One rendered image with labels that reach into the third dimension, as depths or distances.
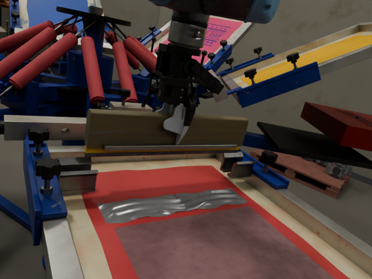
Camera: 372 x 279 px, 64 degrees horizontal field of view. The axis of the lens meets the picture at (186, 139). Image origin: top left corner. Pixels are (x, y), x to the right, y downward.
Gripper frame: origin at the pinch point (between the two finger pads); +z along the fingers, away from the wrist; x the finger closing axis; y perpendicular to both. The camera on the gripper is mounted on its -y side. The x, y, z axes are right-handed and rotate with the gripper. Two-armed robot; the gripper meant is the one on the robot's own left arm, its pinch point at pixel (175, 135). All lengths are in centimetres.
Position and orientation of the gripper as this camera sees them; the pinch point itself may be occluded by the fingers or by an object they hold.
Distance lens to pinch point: 69.6
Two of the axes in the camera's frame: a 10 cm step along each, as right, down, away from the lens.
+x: 4.9, 3.8, -7.9
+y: -8.5, 0.0, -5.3
